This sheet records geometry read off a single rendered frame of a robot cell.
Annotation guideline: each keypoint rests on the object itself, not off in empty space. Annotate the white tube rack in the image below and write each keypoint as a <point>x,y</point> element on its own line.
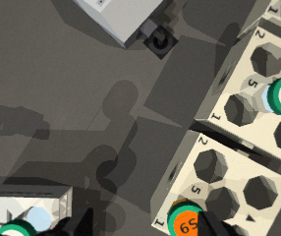
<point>15,199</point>

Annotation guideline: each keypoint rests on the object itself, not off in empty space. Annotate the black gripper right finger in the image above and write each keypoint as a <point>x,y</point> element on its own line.
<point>209,225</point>

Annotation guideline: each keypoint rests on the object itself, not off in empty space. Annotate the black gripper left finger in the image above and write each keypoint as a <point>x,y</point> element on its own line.
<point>80,224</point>

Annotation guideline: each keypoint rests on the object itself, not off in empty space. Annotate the white done button box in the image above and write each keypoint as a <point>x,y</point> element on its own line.
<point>125,20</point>

